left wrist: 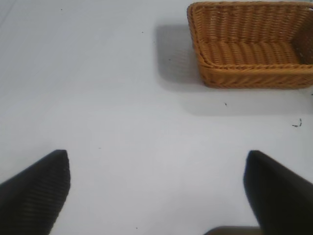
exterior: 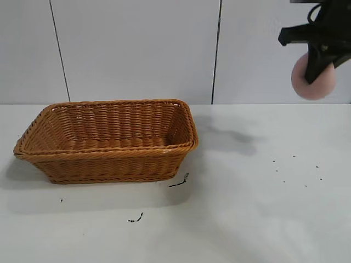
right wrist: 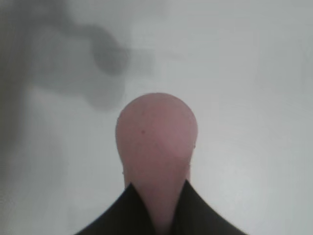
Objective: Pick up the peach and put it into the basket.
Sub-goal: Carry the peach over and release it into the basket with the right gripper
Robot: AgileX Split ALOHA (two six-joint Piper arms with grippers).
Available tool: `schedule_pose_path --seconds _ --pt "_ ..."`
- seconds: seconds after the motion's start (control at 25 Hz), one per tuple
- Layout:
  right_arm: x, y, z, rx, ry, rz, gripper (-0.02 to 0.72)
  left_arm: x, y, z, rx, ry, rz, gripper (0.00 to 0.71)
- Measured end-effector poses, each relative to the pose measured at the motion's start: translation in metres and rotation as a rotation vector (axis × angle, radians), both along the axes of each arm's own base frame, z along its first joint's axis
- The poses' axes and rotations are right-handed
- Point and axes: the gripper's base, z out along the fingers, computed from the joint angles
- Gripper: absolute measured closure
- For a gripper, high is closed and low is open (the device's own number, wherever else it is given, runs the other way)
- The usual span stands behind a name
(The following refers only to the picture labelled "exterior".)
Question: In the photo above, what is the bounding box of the pink peach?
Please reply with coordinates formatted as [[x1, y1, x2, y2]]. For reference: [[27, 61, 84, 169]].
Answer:
[[291, 54, 336, 101]]

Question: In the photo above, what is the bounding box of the brown woven wicker basket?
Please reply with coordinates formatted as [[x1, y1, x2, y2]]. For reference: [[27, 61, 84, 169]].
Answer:
[[13, 99, 200, 185]]

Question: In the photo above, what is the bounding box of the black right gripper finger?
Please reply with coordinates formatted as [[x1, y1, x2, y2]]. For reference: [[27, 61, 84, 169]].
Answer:
[[305, 43, 335, 85], [333, 54, 351, 70]]

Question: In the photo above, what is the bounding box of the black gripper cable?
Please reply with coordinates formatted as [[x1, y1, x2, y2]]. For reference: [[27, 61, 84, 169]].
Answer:
[[307, 2, 324, 25]]

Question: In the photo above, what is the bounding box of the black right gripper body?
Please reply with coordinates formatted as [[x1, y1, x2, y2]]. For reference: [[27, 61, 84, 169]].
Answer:
[[278, 0, 351, 63]]

